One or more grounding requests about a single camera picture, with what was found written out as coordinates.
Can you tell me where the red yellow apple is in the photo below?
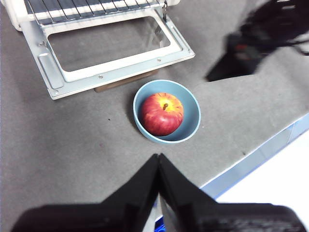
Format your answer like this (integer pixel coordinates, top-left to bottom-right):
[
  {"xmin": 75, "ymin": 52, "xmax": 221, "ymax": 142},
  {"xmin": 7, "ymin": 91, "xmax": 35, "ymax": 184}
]
[{"xmin": 140, "ymin": 92, "xmax": 184, "ymax": 136}]

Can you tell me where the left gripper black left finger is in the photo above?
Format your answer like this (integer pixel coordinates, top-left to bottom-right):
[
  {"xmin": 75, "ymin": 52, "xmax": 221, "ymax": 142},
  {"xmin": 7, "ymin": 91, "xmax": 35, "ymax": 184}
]
[{"xmin": 11, "ymin": 153, "xmax": 160, "ymax": 232}]

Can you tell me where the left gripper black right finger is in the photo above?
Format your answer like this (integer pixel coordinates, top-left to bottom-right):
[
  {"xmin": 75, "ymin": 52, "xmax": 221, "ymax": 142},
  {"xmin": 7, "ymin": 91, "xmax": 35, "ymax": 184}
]
[{"xmin": 158, "ymin": 153, "xmax": 308, "ymax": 232}]

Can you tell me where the oven door with beige handle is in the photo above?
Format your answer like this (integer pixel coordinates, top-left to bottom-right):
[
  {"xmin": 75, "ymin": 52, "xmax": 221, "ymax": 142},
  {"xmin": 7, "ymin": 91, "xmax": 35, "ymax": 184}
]
[{"xmin": 20, "ymin": 8, "xmax": 196, "ymax": 101}]

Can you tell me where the cream toaster oven body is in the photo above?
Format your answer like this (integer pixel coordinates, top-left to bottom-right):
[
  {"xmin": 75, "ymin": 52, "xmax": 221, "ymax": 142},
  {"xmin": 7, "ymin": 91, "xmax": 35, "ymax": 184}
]
[{"xmin": 0, "ymin": 0, "xmax": 181, "ymax": 32}]

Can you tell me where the blue ribbed bowl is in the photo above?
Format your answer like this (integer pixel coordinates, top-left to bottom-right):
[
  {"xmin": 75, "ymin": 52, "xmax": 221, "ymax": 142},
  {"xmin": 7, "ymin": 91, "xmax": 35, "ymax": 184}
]
[{"xmin": 132, "ymin": 79, "xmax": 201, "ymax": 144}]

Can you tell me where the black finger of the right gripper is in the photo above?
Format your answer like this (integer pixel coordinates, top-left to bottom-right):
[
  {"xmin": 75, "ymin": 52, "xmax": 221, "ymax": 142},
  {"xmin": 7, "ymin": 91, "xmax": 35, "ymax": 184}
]
[{"xmin": 206, "ymin": 35, "xmax": 269, "ymax": 83}]

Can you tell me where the metal wire oven rack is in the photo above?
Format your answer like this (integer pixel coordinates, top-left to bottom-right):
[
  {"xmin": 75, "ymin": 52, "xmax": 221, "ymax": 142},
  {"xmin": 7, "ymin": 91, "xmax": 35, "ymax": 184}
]
[{"xmin": 24, "ymin": 0, "xmax": 167, "ymax": 25}]

